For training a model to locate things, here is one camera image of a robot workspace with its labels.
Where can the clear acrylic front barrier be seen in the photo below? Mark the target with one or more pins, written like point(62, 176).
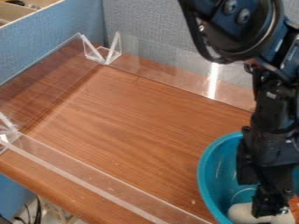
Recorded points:
point(92, 179)

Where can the wooden shelf box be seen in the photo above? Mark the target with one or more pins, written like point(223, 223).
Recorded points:
point(15, 10)

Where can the clear acrylic back barrier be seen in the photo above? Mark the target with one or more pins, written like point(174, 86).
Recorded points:
point(183, 69)

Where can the blue plastic bowl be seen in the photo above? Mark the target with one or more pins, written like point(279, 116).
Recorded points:
point(220, 190)

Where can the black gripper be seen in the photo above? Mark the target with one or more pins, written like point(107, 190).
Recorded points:
point(265, 160)

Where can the clear acrylic left barrier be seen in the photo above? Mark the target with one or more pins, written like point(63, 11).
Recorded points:
point(32, 94)

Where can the black blue robot arm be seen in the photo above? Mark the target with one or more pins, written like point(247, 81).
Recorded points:
point(250, 31)

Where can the clear acrylic barrier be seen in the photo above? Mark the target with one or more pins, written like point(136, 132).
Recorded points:
point(183, 69)
point(32, 94)
point(92, 179)

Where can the clear acrylic corner bracket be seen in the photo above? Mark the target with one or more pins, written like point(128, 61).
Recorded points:
point(100, 54)

